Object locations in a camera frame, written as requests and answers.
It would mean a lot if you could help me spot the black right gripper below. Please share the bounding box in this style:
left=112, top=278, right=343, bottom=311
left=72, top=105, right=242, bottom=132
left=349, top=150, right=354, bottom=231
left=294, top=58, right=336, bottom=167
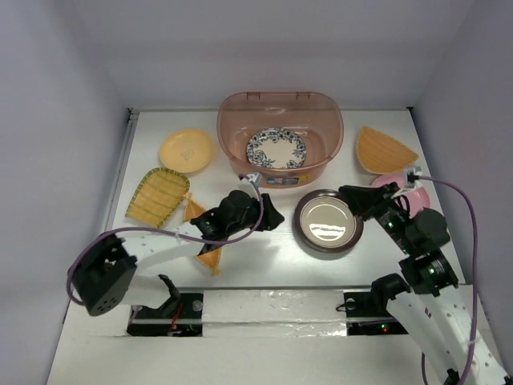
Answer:
left=337, top=180, right=416, bottom=253

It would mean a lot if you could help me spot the brown rimmed cream plate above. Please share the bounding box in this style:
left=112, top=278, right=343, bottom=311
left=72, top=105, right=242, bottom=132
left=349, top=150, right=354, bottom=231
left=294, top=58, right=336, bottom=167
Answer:
left=292, top=189, right=364, bottom=253

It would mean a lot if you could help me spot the orange woven fan-shaped plate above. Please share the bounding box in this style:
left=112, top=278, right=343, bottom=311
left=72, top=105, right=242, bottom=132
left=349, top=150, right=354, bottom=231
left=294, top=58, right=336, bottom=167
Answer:
left=356, top=126, right=419, bottom=175

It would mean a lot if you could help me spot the pink round plate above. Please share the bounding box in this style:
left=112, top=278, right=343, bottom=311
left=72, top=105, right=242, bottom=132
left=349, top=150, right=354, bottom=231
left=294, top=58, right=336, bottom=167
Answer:
left=370, top=172, right=430, bottom=217

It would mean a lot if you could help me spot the blue floral white plate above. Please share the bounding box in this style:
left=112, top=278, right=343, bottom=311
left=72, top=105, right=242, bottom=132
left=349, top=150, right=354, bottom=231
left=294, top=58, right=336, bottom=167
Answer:
left=246, top=128, right=307, bottom=169

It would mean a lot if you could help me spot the orange boat-shaped woven plate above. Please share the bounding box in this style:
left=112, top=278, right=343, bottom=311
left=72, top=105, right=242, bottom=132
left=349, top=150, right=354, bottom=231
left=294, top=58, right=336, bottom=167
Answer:
left=183, top=192, right=222, bottom=276

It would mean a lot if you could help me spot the yellow round bear plate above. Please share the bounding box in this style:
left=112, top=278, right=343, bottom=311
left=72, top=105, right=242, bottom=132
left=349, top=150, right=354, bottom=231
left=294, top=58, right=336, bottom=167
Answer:
left=159, top=128, right=215, bottom=174

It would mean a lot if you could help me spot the green bamboo-pattern fan plate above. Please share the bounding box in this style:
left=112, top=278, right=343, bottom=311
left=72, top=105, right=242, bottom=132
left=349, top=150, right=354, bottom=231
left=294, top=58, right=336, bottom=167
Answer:
left=125, top=167, right=190, bottom=229

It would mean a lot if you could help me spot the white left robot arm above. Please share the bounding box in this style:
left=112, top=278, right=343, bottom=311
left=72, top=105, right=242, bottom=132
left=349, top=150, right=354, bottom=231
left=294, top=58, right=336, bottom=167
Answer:
left=67, top=190, right=284, bottom=317

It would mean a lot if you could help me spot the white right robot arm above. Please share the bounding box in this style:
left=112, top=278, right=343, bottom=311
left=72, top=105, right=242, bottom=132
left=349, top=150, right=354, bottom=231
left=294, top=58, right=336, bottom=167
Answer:
left=338, top=183, right=512, bottom=384

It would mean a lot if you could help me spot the pink translucent plastic bin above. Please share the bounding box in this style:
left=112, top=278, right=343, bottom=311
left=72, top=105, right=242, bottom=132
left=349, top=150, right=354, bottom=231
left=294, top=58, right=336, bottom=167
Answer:
left=216, top=91, right=344, bottom=188

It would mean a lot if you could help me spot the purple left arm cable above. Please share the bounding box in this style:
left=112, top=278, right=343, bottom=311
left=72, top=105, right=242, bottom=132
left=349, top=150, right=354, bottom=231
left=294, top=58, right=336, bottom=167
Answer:
left=66, top=174, right=265, bottom=306

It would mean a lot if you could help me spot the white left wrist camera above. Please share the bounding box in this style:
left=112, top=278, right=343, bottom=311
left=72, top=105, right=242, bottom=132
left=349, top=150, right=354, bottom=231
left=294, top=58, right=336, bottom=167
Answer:
left=237, top=172, right=263, bottom=197

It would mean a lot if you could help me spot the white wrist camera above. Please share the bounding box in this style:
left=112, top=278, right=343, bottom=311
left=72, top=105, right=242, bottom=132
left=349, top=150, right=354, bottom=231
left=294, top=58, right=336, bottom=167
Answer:
left=237, top=172, right=263, bottom=197
left=394, top=166, right=422, bottom=197

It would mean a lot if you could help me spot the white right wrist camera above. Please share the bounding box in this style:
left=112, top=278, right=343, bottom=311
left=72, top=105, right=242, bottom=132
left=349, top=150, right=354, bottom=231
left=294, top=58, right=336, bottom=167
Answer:
left=394, top=166, right=422, bottom=197

